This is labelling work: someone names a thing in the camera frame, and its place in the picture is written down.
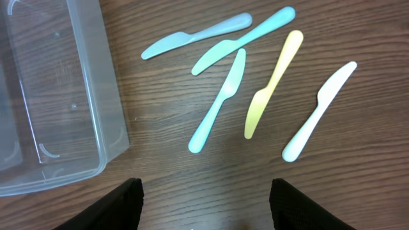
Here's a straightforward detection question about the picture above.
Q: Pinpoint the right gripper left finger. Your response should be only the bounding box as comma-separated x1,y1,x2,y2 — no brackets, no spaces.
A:
56,178,144,230

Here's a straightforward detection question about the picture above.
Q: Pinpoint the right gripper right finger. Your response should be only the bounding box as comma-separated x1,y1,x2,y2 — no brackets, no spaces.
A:
269,178,353,230

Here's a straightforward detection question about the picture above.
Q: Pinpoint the white plastic knife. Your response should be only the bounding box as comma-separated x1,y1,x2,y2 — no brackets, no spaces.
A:
282,61,357,162

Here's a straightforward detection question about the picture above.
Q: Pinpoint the right clear plastic container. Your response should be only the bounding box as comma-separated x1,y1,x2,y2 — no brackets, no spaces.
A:
1,0,129,197

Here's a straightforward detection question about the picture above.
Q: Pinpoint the yellow plastic knife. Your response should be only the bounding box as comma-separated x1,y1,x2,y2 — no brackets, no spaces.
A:
244,30,304,139

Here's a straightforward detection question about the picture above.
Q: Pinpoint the light teal plastic knife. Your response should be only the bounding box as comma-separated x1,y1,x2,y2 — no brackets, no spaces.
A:
188,48,247,153

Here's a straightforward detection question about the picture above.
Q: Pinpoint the teal plastic knife upper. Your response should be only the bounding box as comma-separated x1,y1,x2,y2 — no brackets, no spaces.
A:
191,6,296,75

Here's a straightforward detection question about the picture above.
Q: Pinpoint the pale blue plastic knife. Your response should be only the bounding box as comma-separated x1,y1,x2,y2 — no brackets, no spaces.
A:
141,13,252,60

